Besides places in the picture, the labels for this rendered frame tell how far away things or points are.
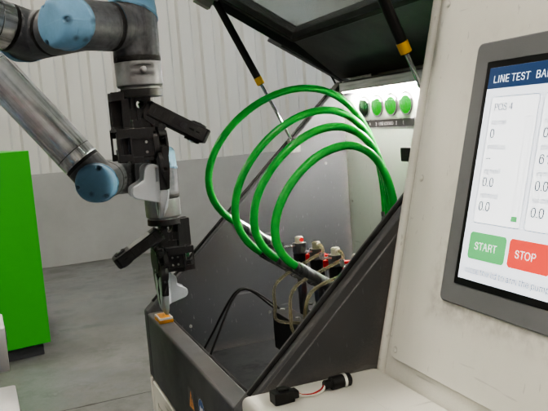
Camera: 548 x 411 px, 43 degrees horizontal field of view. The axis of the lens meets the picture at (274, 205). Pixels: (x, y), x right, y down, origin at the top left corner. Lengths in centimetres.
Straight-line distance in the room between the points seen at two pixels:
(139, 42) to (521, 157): 60
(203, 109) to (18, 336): 425
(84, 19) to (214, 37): 725
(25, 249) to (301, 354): 367
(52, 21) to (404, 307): 65
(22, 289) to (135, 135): 357
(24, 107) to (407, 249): 76
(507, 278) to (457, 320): 11
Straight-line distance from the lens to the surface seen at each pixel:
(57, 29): 108
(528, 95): 90
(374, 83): 158
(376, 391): 102
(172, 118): 116
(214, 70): 823
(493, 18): 99
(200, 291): 168
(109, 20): 111
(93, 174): 136
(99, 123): 787
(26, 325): 470
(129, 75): 114
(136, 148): 114
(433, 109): 105
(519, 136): 89
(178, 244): 153
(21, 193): 459
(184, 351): 136
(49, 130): 140
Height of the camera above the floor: 136
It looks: 7 degrees down
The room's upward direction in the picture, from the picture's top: 4 degrees counter-clockwise
